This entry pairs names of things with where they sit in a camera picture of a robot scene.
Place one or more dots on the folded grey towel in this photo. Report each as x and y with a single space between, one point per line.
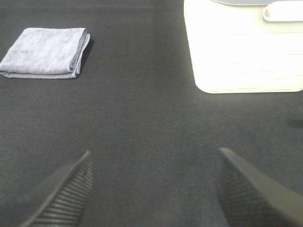
46 53

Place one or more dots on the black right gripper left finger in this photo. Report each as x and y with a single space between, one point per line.
60 200

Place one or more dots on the white plastic basket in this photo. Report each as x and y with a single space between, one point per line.
245 46

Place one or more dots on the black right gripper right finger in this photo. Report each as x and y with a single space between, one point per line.
250 198

